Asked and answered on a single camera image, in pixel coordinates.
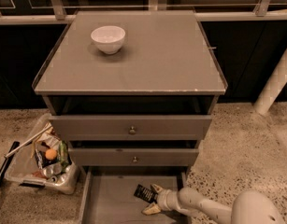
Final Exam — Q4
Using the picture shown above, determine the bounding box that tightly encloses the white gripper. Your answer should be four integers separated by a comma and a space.
142, 184, 180, 216

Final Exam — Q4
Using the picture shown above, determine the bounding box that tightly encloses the black rxbar chocolate wrapper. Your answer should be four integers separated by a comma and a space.
134, 185, 157, 203

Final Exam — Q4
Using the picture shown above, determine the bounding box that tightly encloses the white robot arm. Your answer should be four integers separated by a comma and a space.
143, 77, 287, 224

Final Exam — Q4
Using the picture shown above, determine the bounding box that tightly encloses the grey bottom drawer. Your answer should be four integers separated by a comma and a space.
78, 167, 191, 224

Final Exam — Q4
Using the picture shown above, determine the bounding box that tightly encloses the grey drawer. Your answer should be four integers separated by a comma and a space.
50, 115, 212, 141
69, 140, 199, 166
78, 167, 191, 224

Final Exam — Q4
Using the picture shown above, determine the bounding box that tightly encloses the brass top drawer knob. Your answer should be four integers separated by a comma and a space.
129, 126, 136, 135

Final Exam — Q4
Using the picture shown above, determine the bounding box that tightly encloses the grey middle drawer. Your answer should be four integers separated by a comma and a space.
69, 140, 199, 166

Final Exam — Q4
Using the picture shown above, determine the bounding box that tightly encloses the grey drawer cabinet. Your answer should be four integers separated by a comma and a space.
32, 10, 229, 173

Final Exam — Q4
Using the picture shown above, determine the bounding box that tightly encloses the grey top drawer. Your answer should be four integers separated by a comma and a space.
50, 115, 212, 141

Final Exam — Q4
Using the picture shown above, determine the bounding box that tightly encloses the green snack packet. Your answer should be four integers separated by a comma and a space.
58, 141, 70, 168

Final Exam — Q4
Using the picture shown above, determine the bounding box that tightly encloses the silver can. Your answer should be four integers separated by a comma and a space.
43, 162, 62, 178

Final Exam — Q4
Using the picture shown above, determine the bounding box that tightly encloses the orange round fruit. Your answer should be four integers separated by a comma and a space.
45, 148, 57, 161

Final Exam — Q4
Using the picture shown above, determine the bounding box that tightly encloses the clear plastic bin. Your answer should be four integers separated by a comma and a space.
6, 114, 79, 194

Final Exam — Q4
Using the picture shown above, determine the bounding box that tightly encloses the white stick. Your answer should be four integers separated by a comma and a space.
4, 124, 51, 159

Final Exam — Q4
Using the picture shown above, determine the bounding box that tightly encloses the black flat bar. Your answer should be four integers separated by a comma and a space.
0, 141, 20, 186

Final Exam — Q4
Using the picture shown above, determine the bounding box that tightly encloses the white ceramic bowl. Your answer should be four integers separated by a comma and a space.
91, 25, 126, 54

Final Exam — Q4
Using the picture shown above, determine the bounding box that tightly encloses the metal railing frame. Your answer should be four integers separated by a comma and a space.
0, 0, 287, 24

